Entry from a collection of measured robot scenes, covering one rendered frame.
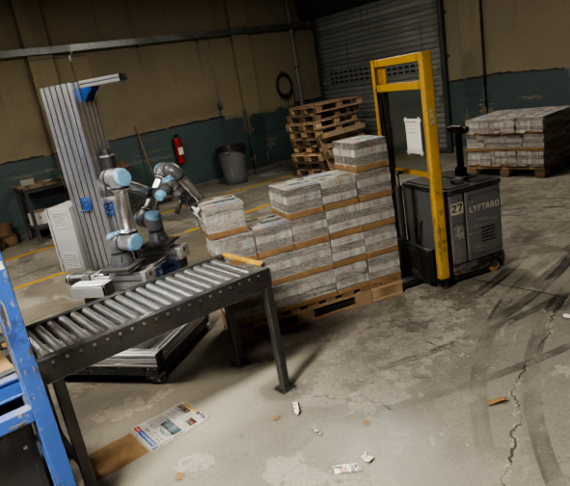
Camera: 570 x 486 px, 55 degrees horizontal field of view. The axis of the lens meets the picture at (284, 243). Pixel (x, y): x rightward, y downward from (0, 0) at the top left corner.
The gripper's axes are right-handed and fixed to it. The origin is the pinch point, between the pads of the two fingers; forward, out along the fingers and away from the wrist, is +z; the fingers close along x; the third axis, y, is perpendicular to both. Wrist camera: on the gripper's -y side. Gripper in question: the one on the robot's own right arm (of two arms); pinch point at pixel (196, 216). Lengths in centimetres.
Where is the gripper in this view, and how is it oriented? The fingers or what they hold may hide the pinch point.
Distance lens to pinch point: 403.2
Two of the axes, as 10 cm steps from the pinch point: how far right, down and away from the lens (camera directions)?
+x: -3.4, -2.1, 9.2
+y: 7.2, -6.8, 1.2
